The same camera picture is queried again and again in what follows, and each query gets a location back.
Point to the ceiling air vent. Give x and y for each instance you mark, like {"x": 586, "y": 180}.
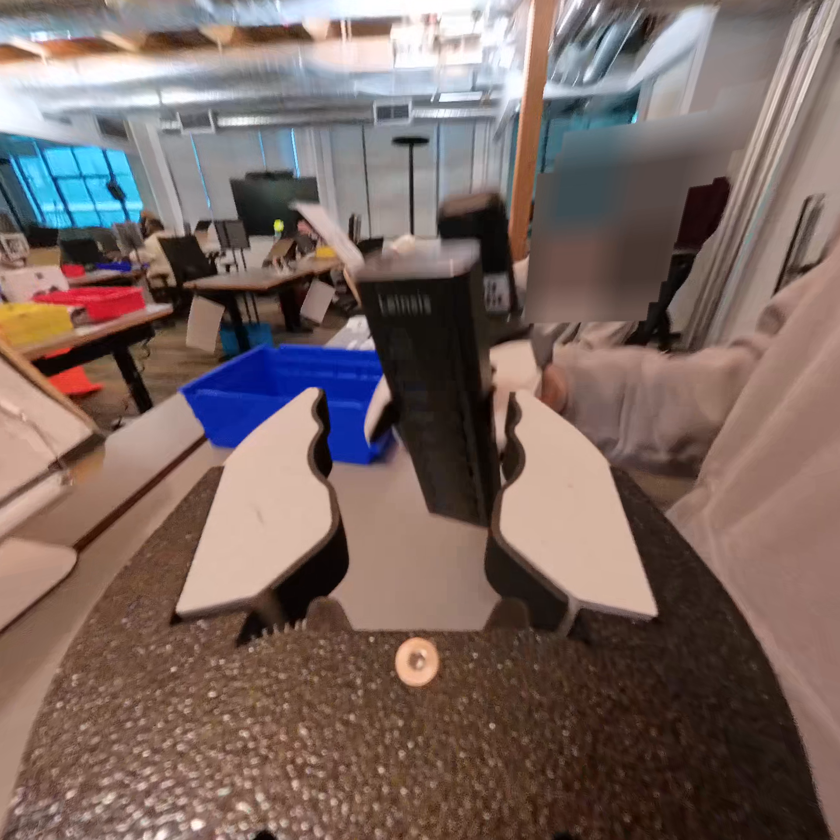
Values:
{"x": 392, "y": 112}
{"x": 195, "y": 121}

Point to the wooden work table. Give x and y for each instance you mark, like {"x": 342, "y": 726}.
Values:
{"x": 262, "y": 279}
{"x": 111, "y": 338}

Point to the small blue crate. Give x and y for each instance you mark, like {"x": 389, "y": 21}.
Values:
{"x": 246, "y": 338}

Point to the large paned window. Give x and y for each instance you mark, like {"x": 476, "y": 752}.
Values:
{"x": 72, "y": 184}

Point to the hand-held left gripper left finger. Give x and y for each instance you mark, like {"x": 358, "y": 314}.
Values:
{"x": 262, "y": 512}

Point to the blue plastic bin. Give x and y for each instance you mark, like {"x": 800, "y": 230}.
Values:
{"x": 262, "y": 394}

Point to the yellow plastic bin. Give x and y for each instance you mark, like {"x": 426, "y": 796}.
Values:
{"x": 33, "y": 323}

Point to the large black screen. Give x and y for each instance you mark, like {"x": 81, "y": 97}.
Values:
{"x": 274, "y": 203}

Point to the wooden support post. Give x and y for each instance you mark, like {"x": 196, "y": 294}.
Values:
{"x": 530, "y": 131}

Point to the black office chair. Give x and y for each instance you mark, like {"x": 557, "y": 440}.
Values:
{"x": 185, "y": 259}

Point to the black floor lamp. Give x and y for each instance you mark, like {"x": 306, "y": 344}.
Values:
{"x": 411, "y": 184}

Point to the white cardboard box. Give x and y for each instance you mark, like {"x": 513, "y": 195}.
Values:
{"x": 33, "y": 283}

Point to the person's arm beige sleeve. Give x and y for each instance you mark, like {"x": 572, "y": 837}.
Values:
{"x": 774, "y": 492}

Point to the black docking station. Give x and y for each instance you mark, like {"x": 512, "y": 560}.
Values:
{"x": 430, "y": 394}

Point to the white rounded board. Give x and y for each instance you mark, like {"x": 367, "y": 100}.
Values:
{"x": 29, "y": 581}

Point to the dark leaning frame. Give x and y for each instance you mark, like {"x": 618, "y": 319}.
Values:
{"x": 799, "y": 243}

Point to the orange object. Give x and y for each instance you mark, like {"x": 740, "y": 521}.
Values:
{"x": 73, "y": 380}

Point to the person's right forearm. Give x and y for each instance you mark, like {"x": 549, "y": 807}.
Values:
{"x": 649, "y": 394}

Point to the white hanging board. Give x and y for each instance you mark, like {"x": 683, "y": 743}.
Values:
{"x": 317, "y": 302}
{"x": 205, "y": 325}

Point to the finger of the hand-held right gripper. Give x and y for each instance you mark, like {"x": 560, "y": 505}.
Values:
{"x": 518, "y": 367}
{"x": 382, "y": 413}

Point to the red plastic bin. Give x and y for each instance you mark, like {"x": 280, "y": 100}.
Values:
{"x": 92, "y": 303}

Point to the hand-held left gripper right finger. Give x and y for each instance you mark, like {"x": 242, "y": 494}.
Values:
{"x": 571, "y": 518}

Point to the wooden clipboard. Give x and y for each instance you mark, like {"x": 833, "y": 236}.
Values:
{"x": 59, "y": 420}

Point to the person's right hand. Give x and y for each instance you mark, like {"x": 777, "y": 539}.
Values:
{"x": 554, "y": 387}

